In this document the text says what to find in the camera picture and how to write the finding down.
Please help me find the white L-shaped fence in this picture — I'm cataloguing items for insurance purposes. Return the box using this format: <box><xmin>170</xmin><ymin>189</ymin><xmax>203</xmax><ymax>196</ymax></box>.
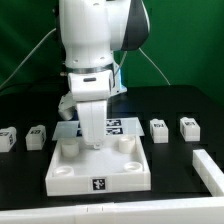
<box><xmin>0</xmin><ymin>149</ymin><xmax>224</xmax><ymax>224</ymax></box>

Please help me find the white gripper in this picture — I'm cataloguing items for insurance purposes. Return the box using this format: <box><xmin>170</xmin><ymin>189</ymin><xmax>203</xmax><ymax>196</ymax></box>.
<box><xmin>77</xmin><ymin>100</ymin><xmax>107</xmax><ymax>149</ymax></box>

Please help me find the white marker sheet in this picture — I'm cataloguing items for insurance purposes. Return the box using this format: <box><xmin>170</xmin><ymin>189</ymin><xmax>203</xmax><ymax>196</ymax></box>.
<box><xmin>52</xmin><ymin>117</ymin><xmax>144</xmax><ymax>141</ymax></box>

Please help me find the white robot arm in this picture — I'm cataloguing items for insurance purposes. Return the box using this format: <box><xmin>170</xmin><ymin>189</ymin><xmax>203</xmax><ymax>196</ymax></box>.
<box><xmin>59</xmin><ymin>0</ymin><xmax>150</xmax><ymax>148</ymax></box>

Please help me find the white square tabletop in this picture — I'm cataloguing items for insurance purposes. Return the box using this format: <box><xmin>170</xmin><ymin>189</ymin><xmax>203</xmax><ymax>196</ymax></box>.
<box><xmin>45</xmin><ymin>135</ymin><xmax>151</xmax><ymax>196</ymax></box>

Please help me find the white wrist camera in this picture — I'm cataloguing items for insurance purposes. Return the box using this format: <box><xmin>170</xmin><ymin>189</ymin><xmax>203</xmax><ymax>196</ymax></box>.
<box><xmin>58</xmin><ymin>92</ymin><xmax>76</xmax><ymax>120</ymax></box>

